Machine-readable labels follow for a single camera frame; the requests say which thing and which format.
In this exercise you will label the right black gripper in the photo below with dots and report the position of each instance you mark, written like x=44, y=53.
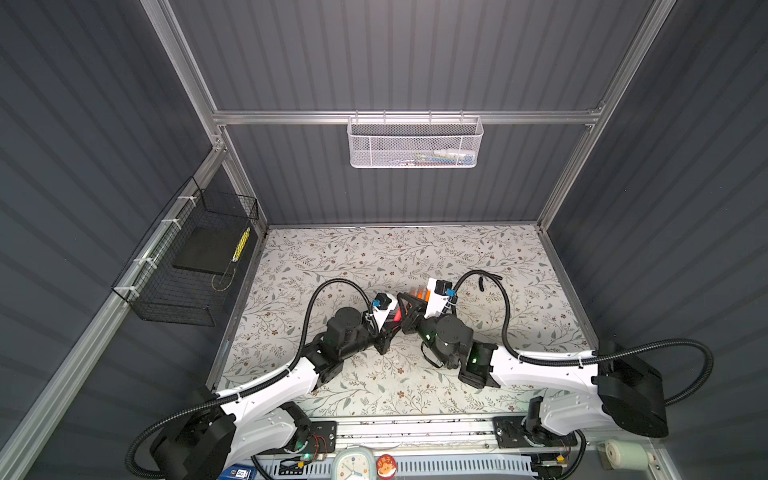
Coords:
x=415, y=316

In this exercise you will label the white alarm clock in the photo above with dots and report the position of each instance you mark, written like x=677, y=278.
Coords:
x=356, y=463

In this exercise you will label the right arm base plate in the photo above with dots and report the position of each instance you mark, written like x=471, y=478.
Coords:
x=510, y=432

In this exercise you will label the black wire wall basket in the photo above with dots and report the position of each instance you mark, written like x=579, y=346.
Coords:
x=158, y=292

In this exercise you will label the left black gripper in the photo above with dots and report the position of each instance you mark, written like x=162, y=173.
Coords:
x=380, y=339

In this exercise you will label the red round toy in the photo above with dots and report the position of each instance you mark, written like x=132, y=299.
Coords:
x=386, y=467

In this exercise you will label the aluminium front rail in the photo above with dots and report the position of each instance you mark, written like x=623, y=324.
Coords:
x=416, y=430

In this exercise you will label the black pad in basket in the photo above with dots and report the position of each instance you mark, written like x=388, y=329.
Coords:
x=207, y=250

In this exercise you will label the orange marker pen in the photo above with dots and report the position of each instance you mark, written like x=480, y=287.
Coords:
x=422, y=293

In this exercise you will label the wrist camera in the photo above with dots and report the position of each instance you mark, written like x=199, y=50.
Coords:
x=384, y=307
x=440, y=297

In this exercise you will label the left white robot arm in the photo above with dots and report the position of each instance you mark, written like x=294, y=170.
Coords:
x=264, y=416

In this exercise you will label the white tape roll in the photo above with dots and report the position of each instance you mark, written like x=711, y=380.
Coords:
x=623, y=455

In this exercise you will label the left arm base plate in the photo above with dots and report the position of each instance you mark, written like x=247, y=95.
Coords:
x=317, y=438

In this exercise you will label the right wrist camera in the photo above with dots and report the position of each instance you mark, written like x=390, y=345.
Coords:
x=440, y=297

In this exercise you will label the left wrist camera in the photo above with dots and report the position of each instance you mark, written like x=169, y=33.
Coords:
x=384, y=307

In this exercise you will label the white mesh wall basket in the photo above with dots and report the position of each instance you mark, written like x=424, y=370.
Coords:
x=429, y=142

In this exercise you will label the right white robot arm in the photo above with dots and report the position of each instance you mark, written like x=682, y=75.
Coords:
x=626, y=392

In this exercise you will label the yellow highlighter in basket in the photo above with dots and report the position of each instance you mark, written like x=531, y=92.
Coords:
x=237, y=253

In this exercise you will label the blue black device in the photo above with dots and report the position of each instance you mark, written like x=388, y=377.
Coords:
x=238, y=472

